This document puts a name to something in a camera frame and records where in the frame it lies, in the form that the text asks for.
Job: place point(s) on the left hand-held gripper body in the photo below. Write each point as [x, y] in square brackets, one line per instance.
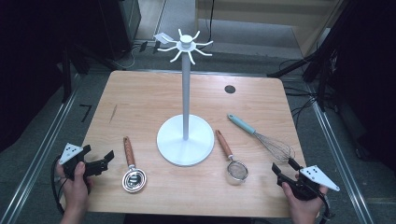
[71, 152]

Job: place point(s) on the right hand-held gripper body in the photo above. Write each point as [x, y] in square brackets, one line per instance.
[317, 177]

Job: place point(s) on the white utensil rack stand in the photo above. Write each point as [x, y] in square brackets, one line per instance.
[174, 146]

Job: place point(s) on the person's right hand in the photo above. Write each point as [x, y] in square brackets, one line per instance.
[305, 211]

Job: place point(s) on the person's left hand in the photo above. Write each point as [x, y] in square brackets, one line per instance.
[74, 193]

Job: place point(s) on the black stand legs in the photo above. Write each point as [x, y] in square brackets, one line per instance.
[66, 77]

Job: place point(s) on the black table grommet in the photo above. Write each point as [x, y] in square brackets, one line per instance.
[229, 89]

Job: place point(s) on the black metal stand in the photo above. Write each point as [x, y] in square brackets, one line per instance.
[323, 62]

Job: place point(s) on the black cabinet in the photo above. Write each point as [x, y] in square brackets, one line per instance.
[124, 28]

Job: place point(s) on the white paper sheet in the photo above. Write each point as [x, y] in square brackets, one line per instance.
[159, 38]

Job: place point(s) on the wooden platform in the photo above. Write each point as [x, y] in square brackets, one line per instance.
[267, 12]

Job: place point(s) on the metal floor rail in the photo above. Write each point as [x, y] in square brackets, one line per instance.
[339, 161]
[37, 158]

